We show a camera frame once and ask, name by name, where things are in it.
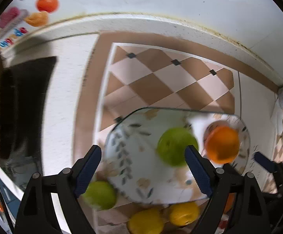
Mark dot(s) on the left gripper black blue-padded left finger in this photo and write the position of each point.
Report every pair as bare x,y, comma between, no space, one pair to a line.
36,213

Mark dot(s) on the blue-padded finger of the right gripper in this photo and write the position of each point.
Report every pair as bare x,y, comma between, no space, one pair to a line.
263,161

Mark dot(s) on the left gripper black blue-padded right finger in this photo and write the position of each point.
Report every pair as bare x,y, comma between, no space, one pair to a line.
249,214

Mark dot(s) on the green apple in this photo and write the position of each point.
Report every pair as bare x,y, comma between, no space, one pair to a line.
100,195
172,144

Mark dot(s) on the orange mandarin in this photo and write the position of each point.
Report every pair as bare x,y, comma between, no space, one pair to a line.
222,145
229,203

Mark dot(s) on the yellow lemon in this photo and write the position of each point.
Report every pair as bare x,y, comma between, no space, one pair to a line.
183,214
148,221

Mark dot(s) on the floral white glass plate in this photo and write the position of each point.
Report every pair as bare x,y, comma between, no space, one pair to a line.
134,167

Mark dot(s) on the black gas stove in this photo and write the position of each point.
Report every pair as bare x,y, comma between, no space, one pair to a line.
23,89

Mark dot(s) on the checkered brown counter mat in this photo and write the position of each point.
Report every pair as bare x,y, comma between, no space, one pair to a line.
127,71

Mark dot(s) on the colourful fruit wall sticker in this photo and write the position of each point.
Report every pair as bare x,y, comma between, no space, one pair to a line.
23,16

